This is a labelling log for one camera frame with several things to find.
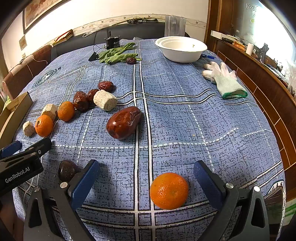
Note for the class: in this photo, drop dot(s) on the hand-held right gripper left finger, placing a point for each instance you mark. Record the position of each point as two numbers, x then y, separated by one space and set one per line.
85 183

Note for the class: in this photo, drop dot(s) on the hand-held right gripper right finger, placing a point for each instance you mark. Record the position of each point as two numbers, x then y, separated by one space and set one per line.
208 183

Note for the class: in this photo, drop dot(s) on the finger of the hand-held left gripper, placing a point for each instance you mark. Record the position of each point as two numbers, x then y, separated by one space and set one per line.
39 146
11 148

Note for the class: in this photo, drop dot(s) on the white stone wedge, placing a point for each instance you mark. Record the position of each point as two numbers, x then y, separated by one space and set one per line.
28 128

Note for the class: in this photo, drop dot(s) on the dark purple round fruit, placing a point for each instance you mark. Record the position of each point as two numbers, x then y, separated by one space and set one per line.
66 171

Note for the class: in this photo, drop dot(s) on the white stone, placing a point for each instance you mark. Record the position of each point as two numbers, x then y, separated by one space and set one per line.
105 100
49 111

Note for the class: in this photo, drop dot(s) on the smooth orange tangerine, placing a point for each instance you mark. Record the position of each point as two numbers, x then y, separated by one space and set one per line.
169 190

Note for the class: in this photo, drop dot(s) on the bumpy orange tangerine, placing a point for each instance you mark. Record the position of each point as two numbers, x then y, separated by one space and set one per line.
66 111

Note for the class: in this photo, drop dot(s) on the wrinkled dark red date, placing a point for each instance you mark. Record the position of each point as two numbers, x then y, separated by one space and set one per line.
81 101

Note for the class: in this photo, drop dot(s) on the large shiny red date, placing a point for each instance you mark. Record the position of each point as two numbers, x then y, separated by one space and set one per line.
123 125

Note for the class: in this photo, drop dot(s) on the small round red fruit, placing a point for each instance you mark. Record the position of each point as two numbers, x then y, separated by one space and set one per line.
92 94

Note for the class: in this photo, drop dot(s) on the person's left forearm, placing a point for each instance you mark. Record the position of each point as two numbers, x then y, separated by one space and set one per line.
10 220

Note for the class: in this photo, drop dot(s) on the green cloth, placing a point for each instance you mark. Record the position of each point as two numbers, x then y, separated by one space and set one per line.
5 102

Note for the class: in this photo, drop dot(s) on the blue plaid tablecloth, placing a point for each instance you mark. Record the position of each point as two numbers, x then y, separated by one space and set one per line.
185 115

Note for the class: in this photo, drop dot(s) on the brown armchair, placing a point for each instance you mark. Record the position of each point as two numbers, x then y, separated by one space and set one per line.
20 74

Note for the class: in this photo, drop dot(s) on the white work glove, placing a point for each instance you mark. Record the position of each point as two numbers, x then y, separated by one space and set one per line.
227 82

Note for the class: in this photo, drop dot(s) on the small black adapter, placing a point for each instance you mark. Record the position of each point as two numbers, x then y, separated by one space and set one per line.
93 56

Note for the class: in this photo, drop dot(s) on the black leather sofa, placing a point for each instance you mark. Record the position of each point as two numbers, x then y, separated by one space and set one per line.
76 44

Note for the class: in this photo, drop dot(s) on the flat red box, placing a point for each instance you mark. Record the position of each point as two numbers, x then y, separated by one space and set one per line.
62 37

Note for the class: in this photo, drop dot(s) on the green leafy vegetable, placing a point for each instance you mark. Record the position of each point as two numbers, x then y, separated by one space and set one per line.
115 55

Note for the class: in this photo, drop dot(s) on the clear plastic bag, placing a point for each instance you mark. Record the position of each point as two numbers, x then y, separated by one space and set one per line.
87 34

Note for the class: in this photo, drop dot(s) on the wooden cabinet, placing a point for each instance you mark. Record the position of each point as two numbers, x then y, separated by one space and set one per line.
254 69

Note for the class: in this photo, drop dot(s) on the tiny dark date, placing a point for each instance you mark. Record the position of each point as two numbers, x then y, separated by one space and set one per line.
130 61

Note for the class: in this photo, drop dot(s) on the black electronic device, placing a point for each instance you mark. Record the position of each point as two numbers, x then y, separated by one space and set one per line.
112 41

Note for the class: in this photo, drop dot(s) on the white bowl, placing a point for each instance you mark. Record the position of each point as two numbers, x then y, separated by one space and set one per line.
181 49

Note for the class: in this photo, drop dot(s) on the white paper roll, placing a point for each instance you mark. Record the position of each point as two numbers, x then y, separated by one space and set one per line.
249 48

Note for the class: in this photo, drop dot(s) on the white cardboard box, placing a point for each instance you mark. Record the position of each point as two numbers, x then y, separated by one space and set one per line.
217 34

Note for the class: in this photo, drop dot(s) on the clear plastic container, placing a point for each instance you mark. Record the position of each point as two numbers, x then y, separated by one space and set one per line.
175 25

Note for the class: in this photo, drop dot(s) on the dark stick object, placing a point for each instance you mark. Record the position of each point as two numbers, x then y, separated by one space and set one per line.
141 20

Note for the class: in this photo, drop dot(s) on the small wall plaque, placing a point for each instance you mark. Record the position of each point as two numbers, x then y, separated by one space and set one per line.
22 42

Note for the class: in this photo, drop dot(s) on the framed wall picture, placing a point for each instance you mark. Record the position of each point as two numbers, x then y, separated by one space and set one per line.
39 11

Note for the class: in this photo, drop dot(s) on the wooden door frame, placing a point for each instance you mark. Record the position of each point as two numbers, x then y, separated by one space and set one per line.
211 18

